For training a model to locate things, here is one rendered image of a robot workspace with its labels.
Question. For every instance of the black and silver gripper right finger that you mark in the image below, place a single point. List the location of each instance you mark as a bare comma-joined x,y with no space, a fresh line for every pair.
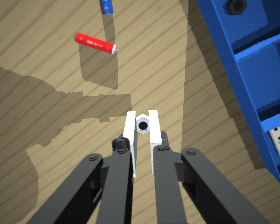
215,197

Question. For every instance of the blue three-compartment bin rack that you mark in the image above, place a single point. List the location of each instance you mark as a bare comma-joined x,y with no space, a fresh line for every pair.
256,29

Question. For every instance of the silver hex nut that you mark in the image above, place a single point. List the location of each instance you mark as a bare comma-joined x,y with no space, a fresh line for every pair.
143,125

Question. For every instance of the red battery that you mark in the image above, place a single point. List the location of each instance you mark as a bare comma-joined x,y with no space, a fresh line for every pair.
95,43

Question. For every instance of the blue aaa battery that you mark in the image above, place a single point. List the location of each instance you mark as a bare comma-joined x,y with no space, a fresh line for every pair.
107,7

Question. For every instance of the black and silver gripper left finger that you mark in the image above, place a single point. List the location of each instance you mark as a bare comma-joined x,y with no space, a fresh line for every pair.
112,183

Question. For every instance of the dark grey hex nut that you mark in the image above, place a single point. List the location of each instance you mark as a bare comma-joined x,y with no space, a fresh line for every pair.
236,7

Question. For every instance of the white domino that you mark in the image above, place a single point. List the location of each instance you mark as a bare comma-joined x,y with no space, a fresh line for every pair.
275,134

